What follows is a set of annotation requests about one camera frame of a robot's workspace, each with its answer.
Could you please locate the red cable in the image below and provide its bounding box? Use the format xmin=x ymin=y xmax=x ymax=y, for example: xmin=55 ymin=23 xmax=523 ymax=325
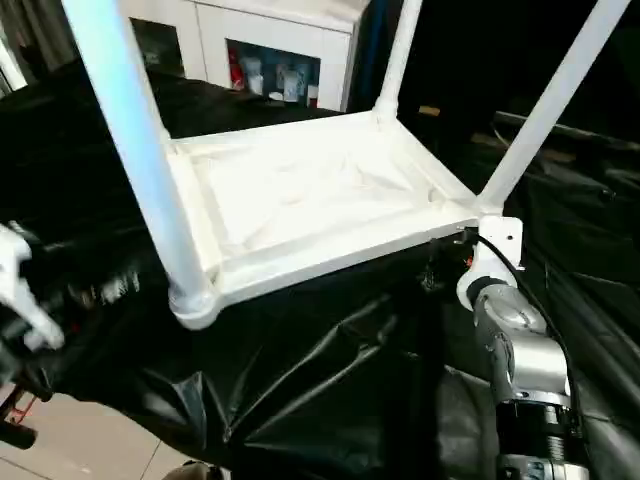
xmin=8 ymin=392 xmax=39 ymax=421

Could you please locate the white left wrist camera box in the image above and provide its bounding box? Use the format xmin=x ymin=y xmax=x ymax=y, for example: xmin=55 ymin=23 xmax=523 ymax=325
xmin=0 ymin=222 xmax=66 ymax=353

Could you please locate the red carton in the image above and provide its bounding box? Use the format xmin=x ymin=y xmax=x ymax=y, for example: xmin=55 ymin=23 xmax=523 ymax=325
xmin=228 ymin=48 xmax=247 ymax=91

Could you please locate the white plastic table leg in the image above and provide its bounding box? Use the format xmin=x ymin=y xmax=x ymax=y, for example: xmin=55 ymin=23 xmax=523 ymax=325
xmin=58 ymin=0 xmax=221 ymax=331
xmin=475 ymin=0 xmax=636 ymax=216
xmin=372 ymin=0 xmax=423 ymax=126

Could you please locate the grey curtain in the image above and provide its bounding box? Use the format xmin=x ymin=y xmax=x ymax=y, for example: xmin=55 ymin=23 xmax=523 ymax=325
xmin=0 ymin=0 xmax=76 ymax=86

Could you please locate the black plastic mat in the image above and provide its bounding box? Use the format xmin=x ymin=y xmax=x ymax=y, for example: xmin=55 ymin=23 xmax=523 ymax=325
xmin=0 ymin=60 xmax=640 ymax=480

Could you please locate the black metal stand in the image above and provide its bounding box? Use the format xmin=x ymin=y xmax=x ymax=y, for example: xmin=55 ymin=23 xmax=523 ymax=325
xmin=0 ymin=385 xmax=39 ymax=451

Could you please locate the white cabinet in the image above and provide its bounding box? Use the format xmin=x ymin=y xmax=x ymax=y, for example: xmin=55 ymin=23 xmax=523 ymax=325
xmin=115 ymin=0 xmax=369 ymax=111

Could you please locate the black left robot foot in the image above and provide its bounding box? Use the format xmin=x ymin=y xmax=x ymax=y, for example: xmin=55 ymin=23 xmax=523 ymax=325
xmin=172 ymin=463 xmax=223 ymax=480

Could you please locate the grey metal bar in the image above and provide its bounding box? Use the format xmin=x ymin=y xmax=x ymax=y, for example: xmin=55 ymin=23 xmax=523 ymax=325
xmin=495 ymin=110 xmax=640 ymax=153

